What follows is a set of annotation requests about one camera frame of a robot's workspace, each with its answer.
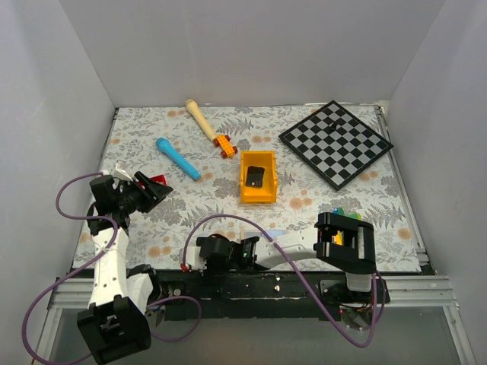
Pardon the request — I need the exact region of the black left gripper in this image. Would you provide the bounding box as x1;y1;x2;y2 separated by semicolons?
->
116;172;173;214

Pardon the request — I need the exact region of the black credit card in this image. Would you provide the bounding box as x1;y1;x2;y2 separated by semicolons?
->
245;166;266;189

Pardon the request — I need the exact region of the yellow plastic bin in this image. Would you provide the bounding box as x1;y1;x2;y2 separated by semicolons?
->
240;151;278;204

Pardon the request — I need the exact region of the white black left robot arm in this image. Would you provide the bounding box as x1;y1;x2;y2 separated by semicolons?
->
77;172;172;364

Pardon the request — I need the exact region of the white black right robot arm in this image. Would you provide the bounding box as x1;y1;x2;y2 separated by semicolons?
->
180;212;377;303

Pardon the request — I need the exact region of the red printed toy block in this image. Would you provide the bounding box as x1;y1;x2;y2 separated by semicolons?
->
138;175;167;189

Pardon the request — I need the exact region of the blue toy microphone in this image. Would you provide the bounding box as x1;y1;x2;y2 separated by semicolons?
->
156;138;201;181

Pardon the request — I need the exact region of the floral patterned table mat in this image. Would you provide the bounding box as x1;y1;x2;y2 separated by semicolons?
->
102;106;420;273

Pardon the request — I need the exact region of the orange toy car chassis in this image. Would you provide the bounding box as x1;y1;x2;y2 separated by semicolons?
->
213;135;238;159

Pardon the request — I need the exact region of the cream toy microphone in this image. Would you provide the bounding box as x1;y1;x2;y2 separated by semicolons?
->
185;99;217;142

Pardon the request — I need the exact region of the colourful toy block cluster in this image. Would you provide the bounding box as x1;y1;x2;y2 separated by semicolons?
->
332;207;362;246

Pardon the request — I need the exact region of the black silver chessboard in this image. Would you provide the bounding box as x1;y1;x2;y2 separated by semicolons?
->
279;100;393;191

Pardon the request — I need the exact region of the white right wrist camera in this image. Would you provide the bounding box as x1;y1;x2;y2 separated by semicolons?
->
179;246;207;272

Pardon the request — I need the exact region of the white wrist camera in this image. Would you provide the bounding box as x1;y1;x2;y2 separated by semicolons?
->
112;163;134;182
179;246;207;272

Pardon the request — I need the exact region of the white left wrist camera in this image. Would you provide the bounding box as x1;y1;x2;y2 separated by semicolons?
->
112;163;134;182

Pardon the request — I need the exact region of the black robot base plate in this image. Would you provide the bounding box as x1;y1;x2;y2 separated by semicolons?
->
155;270;390;321

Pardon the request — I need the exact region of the aluminium frame rail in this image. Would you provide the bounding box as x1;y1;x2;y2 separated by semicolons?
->
35;275;461;360

